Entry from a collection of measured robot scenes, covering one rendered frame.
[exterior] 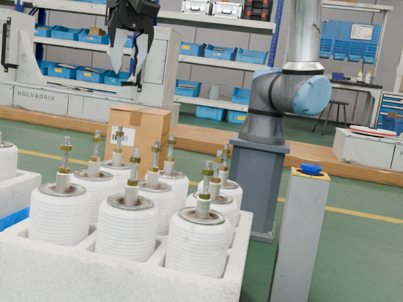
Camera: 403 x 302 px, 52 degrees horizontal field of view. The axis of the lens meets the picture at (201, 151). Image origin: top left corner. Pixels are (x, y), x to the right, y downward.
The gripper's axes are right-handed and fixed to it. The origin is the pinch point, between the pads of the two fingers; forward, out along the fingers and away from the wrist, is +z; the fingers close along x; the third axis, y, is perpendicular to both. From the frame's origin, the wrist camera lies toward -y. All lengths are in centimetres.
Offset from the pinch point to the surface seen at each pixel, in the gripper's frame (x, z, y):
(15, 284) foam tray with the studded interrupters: 23.1, 35.0, -20.7
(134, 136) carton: -38, 27, 78
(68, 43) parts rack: -122, -28, 514
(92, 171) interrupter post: 8.7, 20.1, -8.9
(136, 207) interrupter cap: 7.7, 21.0, -27.7
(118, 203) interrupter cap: 9.8, 20.9, -25.6
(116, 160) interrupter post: 0.6, 19.8, -0.3
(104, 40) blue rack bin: -163, -39, 487
